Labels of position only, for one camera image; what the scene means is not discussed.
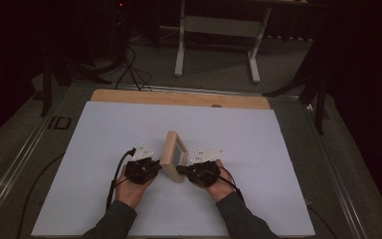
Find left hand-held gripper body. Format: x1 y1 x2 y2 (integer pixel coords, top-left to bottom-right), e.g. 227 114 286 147
123 142 162 185

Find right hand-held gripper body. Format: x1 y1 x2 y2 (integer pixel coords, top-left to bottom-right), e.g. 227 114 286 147
185 148 226 188

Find wooden picture frame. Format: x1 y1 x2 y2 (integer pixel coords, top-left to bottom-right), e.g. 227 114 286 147
159 129 190 184

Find person's right hand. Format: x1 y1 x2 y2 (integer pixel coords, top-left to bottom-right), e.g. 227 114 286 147
196 159 237 203

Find person's left hand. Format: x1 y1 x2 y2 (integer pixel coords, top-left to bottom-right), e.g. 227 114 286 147
114 164 157 210

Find white table mat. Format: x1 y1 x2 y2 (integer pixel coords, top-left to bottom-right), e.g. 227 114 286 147
31 101 316 237

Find black floor socket box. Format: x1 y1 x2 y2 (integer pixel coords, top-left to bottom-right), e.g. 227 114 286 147
47 116 73 131

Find black metal stand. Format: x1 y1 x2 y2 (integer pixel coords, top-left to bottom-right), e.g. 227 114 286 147
262 49 331 135

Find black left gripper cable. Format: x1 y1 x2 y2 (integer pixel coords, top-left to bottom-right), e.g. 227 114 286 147
105 147 137 211

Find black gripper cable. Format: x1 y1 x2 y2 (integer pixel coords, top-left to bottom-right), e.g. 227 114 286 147
105 147 137 211
216 164 247 204

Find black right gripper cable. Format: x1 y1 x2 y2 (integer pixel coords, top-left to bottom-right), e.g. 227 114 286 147
216 164 247 204

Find black floor cables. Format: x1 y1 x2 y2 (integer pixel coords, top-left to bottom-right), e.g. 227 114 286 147
113 44 154 93

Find black floor cable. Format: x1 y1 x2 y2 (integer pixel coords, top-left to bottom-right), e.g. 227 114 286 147
15 151 66 239
305 200 338 239

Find metal floor rail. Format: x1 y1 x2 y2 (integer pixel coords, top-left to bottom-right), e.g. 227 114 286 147
302 101 369 239
0 87 71 230

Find white metal desk frame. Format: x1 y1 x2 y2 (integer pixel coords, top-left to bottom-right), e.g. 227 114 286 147
174 0 273 85

